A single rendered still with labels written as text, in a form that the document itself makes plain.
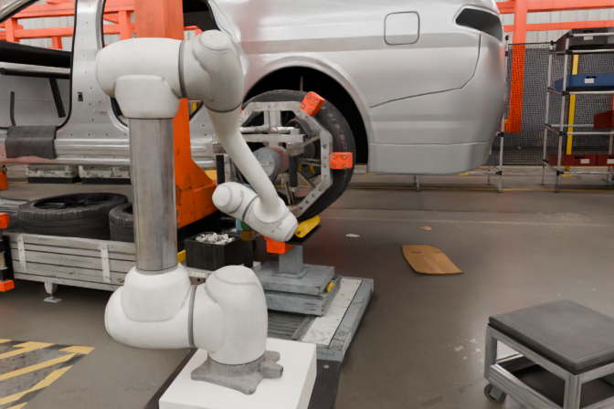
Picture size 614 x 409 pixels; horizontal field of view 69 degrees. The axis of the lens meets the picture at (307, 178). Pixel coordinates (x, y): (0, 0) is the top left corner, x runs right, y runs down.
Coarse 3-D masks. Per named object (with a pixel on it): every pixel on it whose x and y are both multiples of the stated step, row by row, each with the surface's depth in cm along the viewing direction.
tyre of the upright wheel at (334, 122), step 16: (256, 96) 219; (272, 96) 215; (288, 96) 212; (304, 96) 211; (320, 112) 209; (336, 112) 221; (336, 128) 208; (336, 144) 209; (352, 144) 222; (336, 176) 211; (336, 192) 213; (320, 208) 216
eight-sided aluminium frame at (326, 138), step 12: (252, 108) 210; (264, 108) 208; (276, 108) 206; (288, 108) 204; (240, 120) 214; (312, 120) 202; (324, 132) 201; (324, 144) 202; (228, 156) 218; (324, 156) 207; (228, 168) 219; (324, 168) 204; (228, 180) 219; (324, 180) 204; (312, 192) 207; (300, 204) 210
